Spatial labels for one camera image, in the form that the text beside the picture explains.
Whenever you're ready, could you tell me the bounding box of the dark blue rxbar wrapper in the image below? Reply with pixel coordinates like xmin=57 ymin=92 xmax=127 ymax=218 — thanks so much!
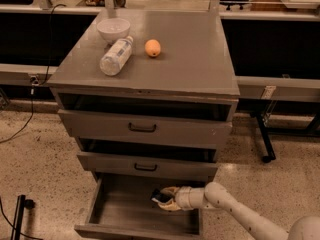
xmin=150 ymin=189 xmax=171 ymax=204

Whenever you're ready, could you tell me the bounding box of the black power cable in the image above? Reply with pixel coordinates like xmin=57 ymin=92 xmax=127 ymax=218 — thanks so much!
xmin=0 ymin=3 xmax=68 ymax=145

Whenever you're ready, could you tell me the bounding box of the black stand on floor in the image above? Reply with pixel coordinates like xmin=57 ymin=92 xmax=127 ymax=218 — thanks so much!
xmin=0 ymin=195 xmax=44 ymax=240

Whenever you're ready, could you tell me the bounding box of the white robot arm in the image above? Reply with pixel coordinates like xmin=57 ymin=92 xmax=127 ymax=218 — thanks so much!
xmin=151 ymin=182 xmax=320 ymax=240

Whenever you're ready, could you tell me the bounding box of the clear plastic water bottle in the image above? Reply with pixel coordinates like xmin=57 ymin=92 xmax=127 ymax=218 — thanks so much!
xmin=100 ymin=36 xmax=133 ymax=76

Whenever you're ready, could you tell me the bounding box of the grey drawer cabinet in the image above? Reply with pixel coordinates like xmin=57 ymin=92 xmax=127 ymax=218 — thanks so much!
xmin=46 ymin=9 xmax=241 ymax=240

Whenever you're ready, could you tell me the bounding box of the orange fruit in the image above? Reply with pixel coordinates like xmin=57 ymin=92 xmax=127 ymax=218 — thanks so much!
xmin=145 ymin=39 xmax=161 ymax=58

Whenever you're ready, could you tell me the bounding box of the grey bottom drawer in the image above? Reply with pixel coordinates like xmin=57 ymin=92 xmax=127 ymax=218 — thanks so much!
xmin=74 ymin=174 xmax=203 ymax=240

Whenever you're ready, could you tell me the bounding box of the grey top drawer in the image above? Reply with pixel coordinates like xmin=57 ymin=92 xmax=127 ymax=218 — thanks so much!
xmin=58 ymin=109 xmax=232 ymax=149

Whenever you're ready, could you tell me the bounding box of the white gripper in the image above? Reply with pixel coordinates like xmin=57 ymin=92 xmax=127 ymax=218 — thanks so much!
xmin=158 ymin=186 xmax=193 ymax=211

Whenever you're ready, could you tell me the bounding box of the white ceramic bowl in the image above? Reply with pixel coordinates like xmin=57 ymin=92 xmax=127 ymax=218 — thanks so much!
xmin=97 ymin=18 xmax=131 ymax=43

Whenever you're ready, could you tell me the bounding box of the grey drawer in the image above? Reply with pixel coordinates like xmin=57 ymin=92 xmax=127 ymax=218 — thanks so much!
xmin=77 ymin=152 xmax=217 ymax=182
xmin=58 ymin=109 xmax=232 ymax=149
xmin=74 ymin=174 xmax=203 ymax=240

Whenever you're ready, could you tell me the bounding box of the grey middle drawer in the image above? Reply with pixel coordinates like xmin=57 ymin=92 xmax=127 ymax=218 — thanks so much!
xmin=77 ymin=152 xmax=217 ymax=182

